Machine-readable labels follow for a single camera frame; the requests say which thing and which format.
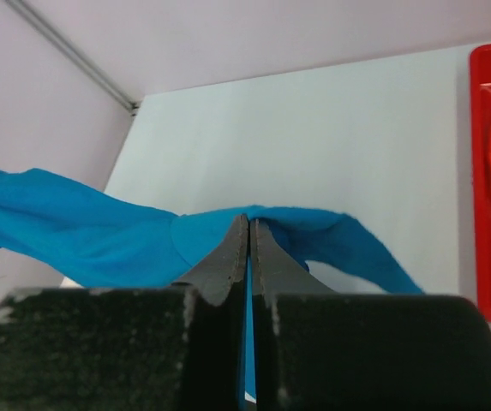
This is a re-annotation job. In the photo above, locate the aluminium corner frame post left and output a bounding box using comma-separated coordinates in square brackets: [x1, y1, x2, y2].
[4, 0, 140, 116]

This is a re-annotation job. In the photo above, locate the blue t shirt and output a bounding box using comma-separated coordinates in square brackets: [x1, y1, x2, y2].
[0, 165, 426, 403]

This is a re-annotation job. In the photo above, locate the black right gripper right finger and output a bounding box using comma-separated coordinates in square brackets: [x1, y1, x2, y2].
[249, 221, 491, 410]

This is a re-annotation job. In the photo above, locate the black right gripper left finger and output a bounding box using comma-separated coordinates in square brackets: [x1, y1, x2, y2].
[0, 216, 248, 410]

